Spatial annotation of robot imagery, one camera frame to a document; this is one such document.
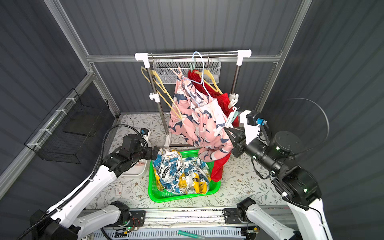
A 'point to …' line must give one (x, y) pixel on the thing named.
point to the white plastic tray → (135, 173)
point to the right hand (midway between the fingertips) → (230, 127)
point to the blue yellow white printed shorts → (180, 175)
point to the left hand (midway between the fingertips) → (152, 147)
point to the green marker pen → (191, 234)
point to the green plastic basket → (156, 195)
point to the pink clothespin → (139, 163)
